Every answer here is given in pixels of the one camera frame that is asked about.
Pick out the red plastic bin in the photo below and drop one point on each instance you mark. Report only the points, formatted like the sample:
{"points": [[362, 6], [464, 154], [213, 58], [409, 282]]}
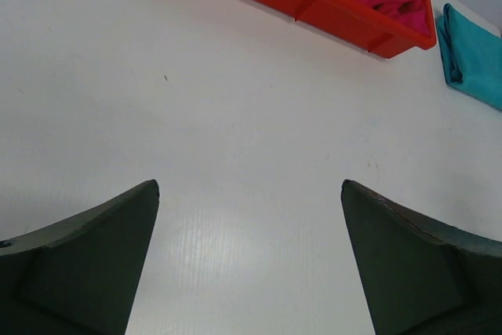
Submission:
{"points": [[358, 24]]}

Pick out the folded teal t shirt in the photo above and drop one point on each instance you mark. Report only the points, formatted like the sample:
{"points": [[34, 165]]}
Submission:
{"points": [[471, 57]]}

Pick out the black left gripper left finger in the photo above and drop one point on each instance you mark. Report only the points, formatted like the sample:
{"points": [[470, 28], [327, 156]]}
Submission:
{"points": [[79, 275]]}

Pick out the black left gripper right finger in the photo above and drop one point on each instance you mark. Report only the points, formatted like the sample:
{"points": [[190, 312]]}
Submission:
{"points": [[419, 275]]}

